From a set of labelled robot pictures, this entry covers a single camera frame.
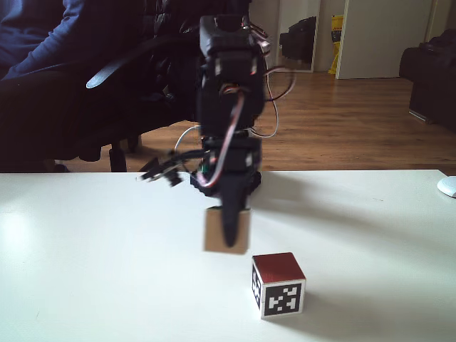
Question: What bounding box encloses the green-topped wooden cube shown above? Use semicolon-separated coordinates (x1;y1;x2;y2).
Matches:
203;205;252;256

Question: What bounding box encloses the red-topped cube with marker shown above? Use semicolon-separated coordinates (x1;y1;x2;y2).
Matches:
250;252;308;321

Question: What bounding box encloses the motor controller circuit board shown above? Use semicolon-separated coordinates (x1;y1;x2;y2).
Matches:
135;155;183;189

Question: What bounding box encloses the black office chair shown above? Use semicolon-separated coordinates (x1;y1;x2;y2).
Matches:
78;0;252;174

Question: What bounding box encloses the yellow bag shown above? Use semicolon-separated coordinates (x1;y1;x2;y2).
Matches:
327;14;346;76

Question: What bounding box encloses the white door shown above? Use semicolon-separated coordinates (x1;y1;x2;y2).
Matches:
334;0;440;81

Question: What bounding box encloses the person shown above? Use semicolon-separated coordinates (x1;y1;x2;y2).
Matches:
0;0;200;172

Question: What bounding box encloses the black sofa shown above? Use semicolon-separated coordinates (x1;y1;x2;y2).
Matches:
398;28;456;135

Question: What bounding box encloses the white round object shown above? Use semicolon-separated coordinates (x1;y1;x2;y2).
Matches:
437;175;456;198

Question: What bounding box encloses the red white servo cable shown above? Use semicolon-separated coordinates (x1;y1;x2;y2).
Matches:
197;93;247;189

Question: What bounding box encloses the thin grey cable loop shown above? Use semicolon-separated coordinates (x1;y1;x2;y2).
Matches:
254;66;297;139

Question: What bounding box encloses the wall mirror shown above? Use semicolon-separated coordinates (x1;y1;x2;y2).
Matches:
276;0;321;74

